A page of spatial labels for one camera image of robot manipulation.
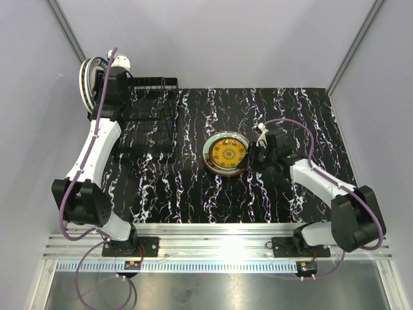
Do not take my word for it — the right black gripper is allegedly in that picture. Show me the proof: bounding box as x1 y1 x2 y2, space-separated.
236 142 277 172

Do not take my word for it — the yellow patterned small plate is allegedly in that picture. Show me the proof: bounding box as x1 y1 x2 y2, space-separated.
209 138 247 170

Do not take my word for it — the white plate dark green rim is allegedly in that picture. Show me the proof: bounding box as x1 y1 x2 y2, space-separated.
88 57 108 99

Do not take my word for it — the white plate watermelon pattern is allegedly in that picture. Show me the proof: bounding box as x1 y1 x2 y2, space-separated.
85 59 94 111

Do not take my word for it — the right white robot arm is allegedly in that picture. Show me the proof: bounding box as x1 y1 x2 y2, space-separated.
242 132 387 256

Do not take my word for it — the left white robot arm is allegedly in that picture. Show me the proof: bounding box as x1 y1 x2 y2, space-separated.
52 67 139 256

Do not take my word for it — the stack of remaining plates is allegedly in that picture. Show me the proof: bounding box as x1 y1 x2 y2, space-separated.
202 131 249 177

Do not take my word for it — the black marble pattern mat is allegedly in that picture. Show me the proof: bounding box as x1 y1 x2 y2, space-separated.
102 88 356 223

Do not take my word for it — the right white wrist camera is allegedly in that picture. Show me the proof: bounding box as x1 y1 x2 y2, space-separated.
256 123 268 149

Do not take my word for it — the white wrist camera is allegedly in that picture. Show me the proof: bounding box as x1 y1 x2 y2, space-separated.
110 52 131 72
256 123 268 149

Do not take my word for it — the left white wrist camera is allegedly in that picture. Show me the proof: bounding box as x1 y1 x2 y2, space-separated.
110 52 131 72

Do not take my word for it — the black wire dish rack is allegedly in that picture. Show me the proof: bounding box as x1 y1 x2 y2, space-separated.
112 77 179 157

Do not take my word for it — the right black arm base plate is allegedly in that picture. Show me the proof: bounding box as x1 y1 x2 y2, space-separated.
270 236 330 258

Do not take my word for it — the left aluminium frame post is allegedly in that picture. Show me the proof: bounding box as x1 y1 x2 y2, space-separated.
45 0 86 63

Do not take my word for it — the aluminium frame post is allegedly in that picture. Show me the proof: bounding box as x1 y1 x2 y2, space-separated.
45 0 86 63
327 0 387 97

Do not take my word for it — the aluminium mounting rail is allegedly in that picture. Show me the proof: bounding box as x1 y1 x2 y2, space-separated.
42 223 393 262

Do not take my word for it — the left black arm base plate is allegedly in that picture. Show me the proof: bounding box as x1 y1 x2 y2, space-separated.
102 236 160 258

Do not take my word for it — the white slotted cable duct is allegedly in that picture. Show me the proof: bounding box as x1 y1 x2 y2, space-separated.
56 260 317 274

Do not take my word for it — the right aluminium frame post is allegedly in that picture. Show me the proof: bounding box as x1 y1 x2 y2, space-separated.
327 0 387 97

